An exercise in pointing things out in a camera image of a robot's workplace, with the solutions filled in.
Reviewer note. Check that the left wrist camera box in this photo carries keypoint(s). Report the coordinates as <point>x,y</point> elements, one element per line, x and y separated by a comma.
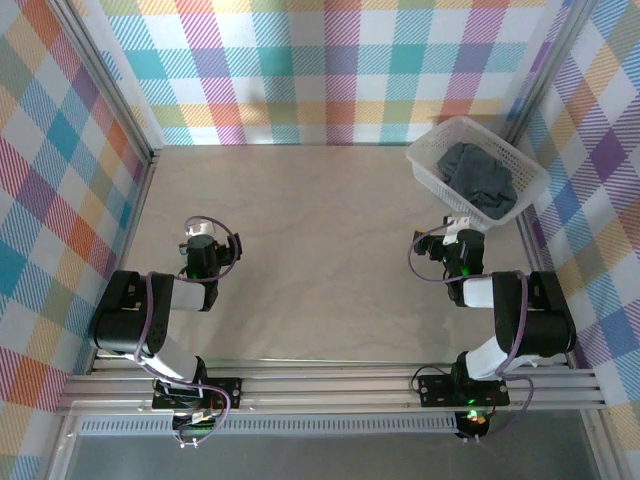
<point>199,229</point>

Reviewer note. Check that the right aluminium frame post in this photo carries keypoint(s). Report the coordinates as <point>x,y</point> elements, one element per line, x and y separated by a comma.
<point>550,65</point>

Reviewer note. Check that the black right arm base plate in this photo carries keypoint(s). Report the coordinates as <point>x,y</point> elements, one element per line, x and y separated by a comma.
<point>435,390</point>

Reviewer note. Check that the left aluminium frame post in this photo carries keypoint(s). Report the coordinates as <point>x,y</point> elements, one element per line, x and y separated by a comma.
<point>105,75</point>

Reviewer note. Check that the white perforated plastic basket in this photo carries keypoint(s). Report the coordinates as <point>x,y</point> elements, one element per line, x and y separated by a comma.
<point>520,165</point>

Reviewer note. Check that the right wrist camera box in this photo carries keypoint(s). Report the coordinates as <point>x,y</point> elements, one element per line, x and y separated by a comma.
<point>457,227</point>

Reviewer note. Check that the dark grey t-shirt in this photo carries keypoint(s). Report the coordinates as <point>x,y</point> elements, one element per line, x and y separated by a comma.
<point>480,180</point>

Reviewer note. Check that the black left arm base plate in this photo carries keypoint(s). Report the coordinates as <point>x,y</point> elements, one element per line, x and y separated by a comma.
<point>232,390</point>

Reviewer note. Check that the narrow aluminium table rail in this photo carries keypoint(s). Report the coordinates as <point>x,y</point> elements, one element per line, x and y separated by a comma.
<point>325,364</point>

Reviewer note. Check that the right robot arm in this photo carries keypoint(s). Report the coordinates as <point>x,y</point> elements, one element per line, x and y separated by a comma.
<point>540,325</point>

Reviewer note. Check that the wide aluminium base rail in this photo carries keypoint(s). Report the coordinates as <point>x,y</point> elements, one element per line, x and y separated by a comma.
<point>325,395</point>

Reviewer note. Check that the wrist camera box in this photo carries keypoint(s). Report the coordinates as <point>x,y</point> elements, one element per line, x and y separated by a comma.
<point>199,229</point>
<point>457,227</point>

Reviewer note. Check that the left aluminium side rail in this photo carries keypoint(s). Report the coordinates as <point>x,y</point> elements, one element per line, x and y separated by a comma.
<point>137,215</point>

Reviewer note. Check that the aluminium frame post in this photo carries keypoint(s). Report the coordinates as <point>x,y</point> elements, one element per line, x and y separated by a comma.
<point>105,75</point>
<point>550,65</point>

